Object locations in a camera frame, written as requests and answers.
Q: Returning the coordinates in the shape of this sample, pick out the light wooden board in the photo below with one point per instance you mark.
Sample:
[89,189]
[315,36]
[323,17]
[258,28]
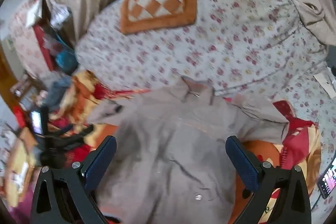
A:
[22,161]

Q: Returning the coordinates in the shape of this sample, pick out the blue denim cloth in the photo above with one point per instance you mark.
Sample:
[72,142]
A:
[56,92]

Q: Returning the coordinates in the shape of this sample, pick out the floral bed sheet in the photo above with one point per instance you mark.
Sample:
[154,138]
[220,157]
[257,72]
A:
[225,37]

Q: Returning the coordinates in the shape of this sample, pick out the white paper box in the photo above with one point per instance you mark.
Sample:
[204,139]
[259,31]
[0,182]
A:
[326,83]

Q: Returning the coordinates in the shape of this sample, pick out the beige zip jacket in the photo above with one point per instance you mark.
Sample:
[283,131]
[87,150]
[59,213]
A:
[173,145]

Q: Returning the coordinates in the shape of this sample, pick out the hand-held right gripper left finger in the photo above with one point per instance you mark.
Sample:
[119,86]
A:
[101,161]

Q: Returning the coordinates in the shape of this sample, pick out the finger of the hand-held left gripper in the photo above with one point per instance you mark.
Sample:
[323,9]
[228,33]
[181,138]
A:
[74,145]
[81,132]

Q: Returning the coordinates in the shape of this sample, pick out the blue bag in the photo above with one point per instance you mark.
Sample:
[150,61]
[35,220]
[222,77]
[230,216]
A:
[64,60]

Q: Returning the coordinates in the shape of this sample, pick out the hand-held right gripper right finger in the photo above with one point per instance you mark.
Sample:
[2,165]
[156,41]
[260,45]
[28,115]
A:
[241,161]

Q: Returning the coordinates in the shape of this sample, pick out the clear plastic bag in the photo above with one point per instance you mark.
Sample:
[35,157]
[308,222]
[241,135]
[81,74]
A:
[59,14]

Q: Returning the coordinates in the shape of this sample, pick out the black smartphone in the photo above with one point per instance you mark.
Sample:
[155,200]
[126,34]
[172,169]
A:
[328,179]

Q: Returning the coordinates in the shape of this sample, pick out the red yellow printed blanket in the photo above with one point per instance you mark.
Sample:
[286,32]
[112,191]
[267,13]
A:
[299,140]

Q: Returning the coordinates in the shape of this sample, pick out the orange checkered cushion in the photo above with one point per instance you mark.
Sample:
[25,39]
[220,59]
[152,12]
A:
[160,5]

